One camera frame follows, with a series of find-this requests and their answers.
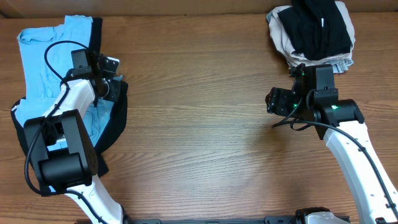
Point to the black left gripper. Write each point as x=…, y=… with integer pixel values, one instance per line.
x=112, y=90

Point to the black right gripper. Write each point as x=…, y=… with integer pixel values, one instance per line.
x=280, y=99

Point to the light blue t-shirt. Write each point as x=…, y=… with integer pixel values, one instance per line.
x=46, y=68

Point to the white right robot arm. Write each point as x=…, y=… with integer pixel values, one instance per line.
x=313, y=102

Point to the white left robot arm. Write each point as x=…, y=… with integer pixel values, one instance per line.
x=61, y=158

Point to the black shirt with logo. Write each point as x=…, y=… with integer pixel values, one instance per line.
x=116, y=118

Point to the beige folded garment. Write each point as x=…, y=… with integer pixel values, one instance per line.
x=284, y=45

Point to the grey patterned folded garment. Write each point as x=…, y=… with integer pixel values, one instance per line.
x=341, y=65

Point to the black folded garment on pile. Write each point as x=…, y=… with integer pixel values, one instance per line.
x=316, y=28

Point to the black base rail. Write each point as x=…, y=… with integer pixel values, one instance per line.
x=286, y=219

